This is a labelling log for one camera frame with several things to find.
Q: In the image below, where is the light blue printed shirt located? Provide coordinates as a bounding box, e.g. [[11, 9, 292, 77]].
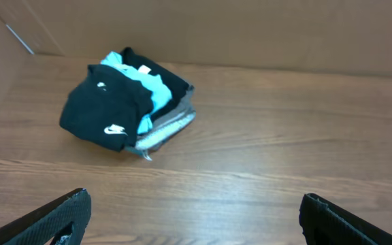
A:
[[100, 51, 172, 135]]

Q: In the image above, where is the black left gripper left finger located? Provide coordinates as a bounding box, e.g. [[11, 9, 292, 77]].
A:
[[0, 188, 92, 245]]

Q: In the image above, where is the black folded garment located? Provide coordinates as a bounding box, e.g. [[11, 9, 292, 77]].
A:
[[120, 47, 194, 122]]

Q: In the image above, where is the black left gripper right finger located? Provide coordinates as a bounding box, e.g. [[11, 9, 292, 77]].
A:
[[299, 193, 392, 245]]

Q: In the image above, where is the dark teal t-shirt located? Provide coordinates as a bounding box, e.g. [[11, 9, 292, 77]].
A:
[[59, 65, 153, 152]]

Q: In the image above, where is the grey folded garment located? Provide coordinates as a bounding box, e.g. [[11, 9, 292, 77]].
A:
[[134, 85, 196, 152]]

